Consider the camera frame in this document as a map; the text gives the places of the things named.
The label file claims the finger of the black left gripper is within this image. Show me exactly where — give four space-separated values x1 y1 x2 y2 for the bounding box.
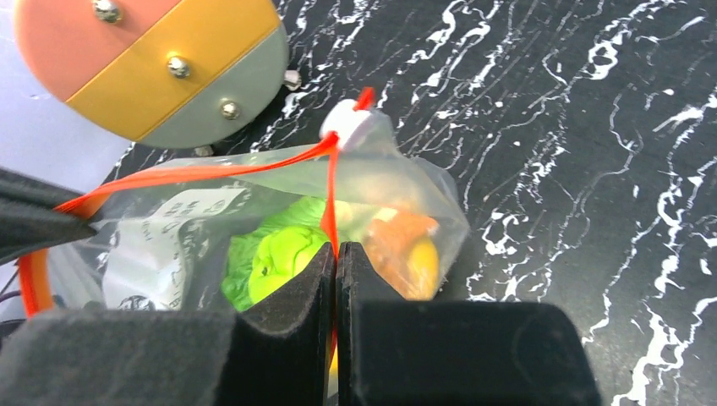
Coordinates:
1 168 96 265

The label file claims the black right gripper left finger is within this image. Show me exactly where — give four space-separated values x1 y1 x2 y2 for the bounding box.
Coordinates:
1 244 336 405

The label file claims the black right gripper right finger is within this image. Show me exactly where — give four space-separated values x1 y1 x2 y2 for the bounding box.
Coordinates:
336 243 602 405

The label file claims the orange toy carrot piece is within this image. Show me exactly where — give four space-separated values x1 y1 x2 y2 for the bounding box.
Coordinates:
362 209 439 298

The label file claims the clear orange zip top bag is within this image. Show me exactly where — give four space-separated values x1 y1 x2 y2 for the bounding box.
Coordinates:
18 87 468 316

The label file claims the green toy lettuce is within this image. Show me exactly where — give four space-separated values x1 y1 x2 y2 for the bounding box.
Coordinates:
221 196 329 311

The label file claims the yellow toy banana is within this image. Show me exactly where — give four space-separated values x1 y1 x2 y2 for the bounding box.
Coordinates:
403 237 441 300

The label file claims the light green toy fruit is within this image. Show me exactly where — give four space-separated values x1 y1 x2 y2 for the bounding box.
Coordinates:
248 225 328 304

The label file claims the white orange cylinder drum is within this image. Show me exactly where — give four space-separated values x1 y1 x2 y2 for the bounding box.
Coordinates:
14 0 302 149

